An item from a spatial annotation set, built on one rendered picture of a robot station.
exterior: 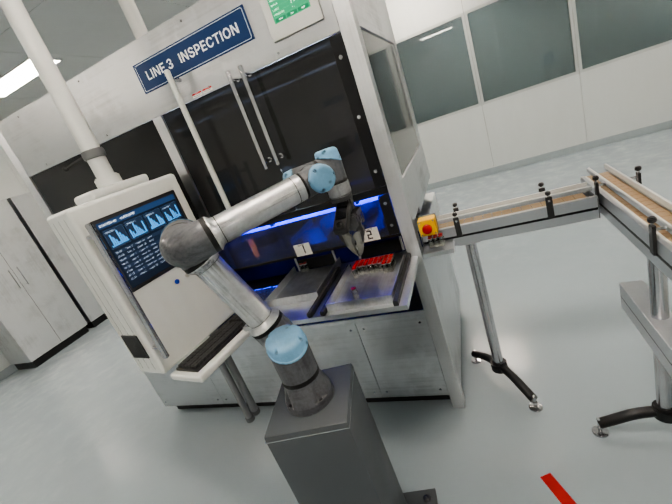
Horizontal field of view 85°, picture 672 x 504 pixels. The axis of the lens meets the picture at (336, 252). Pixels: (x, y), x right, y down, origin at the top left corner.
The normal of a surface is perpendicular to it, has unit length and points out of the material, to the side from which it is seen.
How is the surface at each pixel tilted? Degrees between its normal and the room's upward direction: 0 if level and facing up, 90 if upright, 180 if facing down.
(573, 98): 90
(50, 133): 90
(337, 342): 90
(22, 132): 90
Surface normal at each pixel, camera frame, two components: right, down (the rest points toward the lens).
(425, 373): -0.29, 0.41
